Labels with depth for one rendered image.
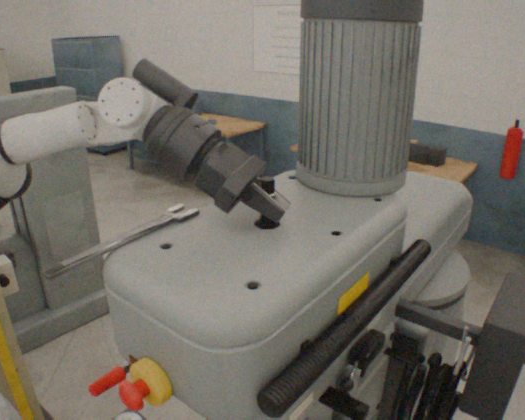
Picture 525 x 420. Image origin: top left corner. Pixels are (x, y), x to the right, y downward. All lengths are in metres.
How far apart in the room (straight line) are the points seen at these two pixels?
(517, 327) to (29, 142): 0.80
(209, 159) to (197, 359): 0.25
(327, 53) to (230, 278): 0.38
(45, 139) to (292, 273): 0.40
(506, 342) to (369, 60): 0.49
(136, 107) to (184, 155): 0.09
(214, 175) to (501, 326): 0.51
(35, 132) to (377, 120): 0.51
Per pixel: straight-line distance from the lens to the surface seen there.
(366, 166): 0.72
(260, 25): 5.96
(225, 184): 0.57
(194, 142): 0.60
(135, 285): 0.53
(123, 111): 0.61
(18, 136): 0.71
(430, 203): 1.12
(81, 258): 0.57
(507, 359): 0.82
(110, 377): 0.67
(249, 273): 0.52
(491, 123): 4.80
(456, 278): 1.22
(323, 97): 0.72
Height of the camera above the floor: 2.16
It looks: 24 degrees down
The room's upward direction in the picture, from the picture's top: straight up
